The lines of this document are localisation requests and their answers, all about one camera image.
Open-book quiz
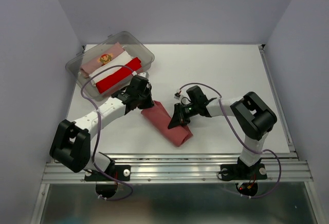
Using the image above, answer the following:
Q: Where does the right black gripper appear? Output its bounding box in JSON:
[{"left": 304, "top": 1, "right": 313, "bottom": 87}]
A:
[{"left": 168, "top": 102, "right": 198, "bottom": 129}]

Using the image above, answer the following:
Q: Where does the dusty red t shirt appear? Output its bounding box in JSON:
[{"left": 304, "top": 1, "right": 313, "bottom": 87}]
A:
[{"left": 141, "top": 101, "right": 193, "bottom": 147}]

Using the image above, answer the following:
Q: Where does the clear plastic storage bin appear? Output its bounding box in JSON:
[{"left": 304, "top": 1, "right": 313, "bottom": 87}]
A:
[{"left": 65, "top": 31, "right": 155, "bottom": 101}]

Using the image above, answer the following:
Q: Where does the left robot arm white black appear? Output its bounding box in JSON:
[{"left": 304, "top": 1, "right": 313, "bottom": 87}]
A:
[{"left": 49, "top": 73, "right": 154, "bottom": 180}]

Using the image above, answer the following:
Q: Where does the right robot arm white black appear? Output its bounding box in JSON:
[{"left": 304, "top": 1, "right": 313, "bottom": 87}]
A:
[{"left": 168, "top": 85, "right": 277, "bottom": 181}]

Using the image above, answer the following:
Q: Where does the red rolled t shirt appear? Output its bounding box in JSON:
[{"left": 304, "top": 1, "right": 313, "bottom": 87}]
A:
[{"left": 96, "top": 58, "right": 141, "bottom": 94}]

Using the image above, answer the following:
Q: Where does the white rolled t shirt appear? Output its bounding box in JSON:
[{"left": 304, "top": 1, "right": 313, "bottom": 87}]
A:
[{"left": 88, "top": 51, "right": 134, "bottom": 86}]

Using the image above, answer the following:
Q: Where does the pink rolled mario t shirt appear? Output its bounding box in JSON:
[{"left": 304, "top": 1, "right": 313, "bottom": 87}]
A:
[{"left": 80, "top": 42, "right": 124, "bottom": 78}]

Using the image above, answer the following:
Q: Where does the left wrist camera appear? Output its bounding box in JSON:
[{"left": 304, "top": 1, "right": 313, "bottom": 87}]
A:
[{"left": 139, "top": 72, "right": 149, "bottom": 79}]

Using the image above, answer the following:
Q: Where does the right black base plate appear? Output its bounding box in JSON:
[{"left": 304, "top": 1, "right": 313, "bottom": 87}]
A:
[{"left": 217, "top": 163, "right": 267, "bottom": 181}]

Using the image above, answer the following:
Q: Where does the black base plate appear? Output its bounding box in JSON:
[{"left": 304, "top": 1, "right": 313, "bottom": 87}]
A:
[
  {"left": 84, "top": 164, "right": 131, "bottom": 182},
  {"left": 217, "top": 163, "right": 267, "bottom": 181}
]

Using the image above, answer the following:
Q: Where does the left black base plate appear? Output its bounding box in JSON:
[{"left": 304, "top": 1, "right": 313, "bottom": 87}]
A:
[{"left": 84, "top": 164, "right": 131, "bottom": 182}]

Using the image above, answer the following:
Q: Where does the aluminium frame rail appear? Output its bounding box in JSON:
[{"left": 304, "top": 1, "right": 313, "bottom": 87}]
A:
[{"left": 41, "top": 153, "right": 315, "bottom": 183}]

